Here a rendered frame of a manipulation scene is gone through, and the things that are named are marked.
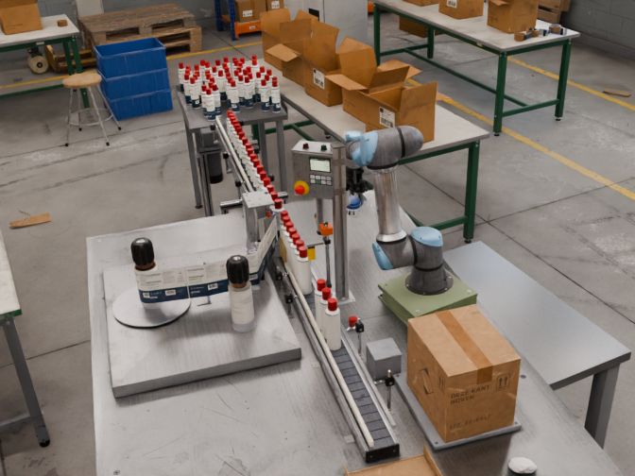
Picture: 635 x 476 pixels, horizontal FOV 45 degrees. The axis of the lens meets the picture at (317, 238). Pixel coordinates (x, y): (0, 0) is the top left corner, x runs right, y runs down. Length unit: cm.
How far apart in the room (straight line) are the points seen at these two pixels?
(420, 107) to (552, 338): 197
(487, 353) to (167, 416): 107
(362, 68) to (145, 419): 312
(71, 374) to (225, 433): 187
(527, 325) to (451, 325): 59
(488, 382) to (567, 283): 250
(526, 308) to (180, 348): 134
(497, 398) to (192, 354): 108
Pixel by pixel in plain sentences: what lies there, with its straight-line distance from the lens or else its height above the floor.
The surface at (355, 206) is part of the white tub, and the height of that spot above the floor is 101.
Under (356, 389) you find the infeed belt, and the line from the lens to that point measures 259.
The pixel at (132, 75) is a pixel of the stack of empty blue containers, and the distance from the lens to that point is 745.
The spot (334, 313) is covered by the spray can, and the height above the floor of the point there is 104.
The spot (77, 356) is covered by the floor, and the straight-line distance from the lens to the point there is 442.
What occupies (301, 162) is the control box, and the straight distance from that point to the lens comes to 282.
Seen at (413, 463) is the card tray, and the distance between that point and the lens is 243.
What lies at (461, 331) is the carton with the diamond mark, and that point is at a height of 112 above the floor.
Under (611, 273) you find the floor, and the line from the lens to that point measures 499.
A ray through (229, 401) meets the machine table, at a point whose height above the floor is 83.
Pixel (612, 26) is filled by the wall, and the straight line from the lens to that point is 919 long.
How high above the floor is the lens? 260
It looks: 30 degrees down
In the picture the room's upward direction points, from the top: 3 degrees counter-clockwise
